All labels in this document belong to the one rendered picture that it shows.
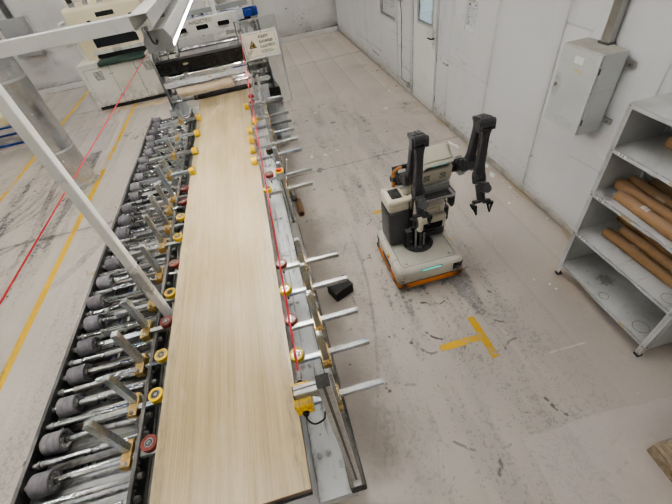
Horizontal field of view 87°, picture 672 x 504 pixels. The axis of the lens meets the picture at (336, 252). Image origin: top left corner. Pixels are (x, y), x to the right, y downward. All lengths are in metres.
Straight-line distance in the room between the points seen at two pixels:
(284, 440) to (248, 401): 0.29
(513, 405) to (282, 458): 1.73
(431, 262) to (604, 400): 1.54
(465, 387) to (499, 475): 0.57
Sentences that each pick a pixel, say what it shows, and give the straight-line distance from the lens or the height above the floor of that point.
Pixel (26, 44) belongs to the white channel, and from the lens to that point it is 1.90.
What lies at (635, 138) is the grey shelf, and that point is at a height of 1.27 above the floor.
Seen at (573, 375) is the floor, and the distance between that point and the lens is 3.22.
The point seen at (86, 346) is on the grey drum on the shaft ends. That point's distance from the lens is 2.87.
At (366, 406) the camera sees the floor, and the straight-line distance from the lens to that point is 2.86.
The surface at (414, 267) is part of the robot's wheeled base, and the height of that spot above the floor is 0.28.
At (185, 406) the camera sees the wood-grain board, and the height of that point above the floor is 0.90.
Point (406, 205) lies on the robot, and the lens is 3.12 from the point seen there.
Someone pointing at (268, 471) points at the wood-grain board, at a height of 0.90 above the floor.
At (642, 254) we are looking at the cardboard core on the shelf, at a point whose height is 0.59.
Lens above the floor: 2.65
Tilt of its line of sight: 44 degrees down
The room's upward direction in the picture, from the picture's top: 11 degrees counter-clockwise
